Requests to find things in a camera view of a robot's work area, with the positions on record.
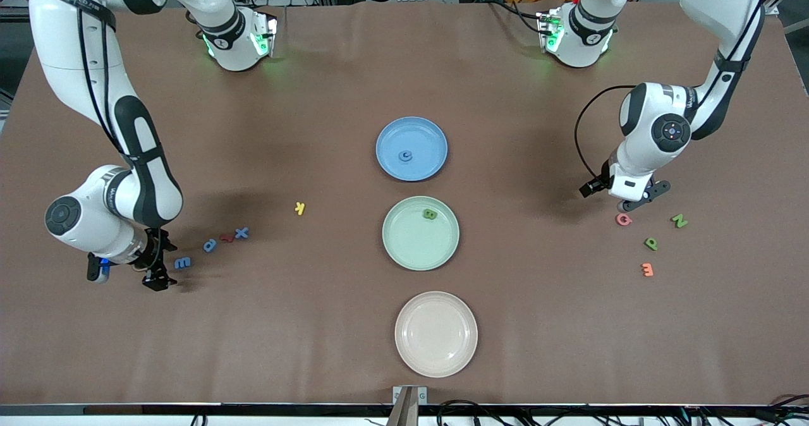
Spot brown table cover sheet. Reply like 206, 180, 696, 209
0, 0, 809, 408

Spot blue plate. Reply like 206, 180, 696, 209
375, 116, 449, 182

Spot pale green plate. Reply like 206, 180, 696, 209
382, 196, 460, 272

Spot beige pink plate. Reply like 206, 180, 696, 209
394, 291, 479, 379

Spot metal table edge rail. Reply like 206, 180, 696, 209
0, 403, 809, 418

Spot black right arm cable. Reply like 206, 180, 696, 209
76, 0, 174, 269

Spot black cable loop below table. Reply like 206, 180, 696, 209
436, 399, 506, 426

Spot metal table edge bracket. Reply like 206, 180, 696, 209
392, 385, 429, 426

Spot red and black cables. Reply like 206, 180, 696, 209
768, 393, 809, 423

